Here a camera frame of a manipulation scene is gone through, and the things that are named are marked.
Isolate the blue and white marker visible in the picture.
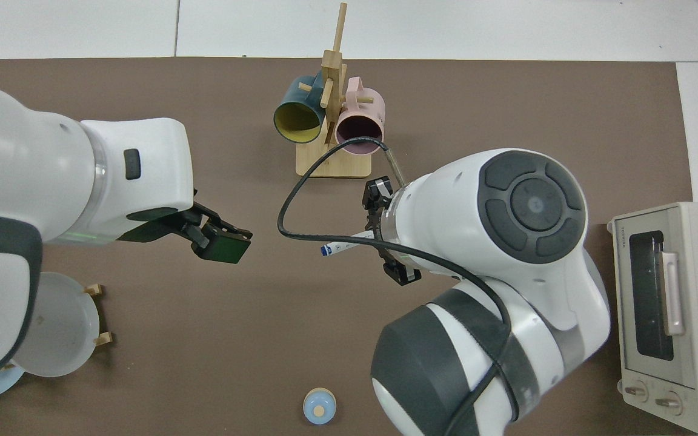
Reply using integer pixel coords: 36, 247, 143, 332
321, 229, 386, 257

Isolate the wooden cup stand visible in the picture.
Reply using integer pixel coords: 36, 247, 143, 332
296, 2, 373, 179

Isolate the pink cup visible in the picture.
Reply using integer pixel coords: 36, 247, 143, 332
334, 76, 385, 156

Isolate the brown table cloth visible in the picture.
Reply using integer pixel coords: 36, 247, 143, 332
0, 58, 693, 436

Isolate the dark teal cup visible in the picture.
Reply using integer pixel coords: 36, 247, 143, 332
273, 74, 327, 144

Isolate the wooden plate rack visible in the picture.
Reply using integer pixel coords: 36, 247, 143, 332
84, 283, 113, 347

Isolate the grey plate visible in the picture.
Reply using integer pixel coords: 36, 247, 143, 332
13, 272, 101, 378

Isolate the small blue round bell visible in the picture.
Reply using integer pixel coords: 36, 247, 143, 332
303, 388, 337, 425

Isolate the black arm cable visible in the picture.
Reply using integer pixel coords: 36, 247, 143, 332
277, 137, 516, 436

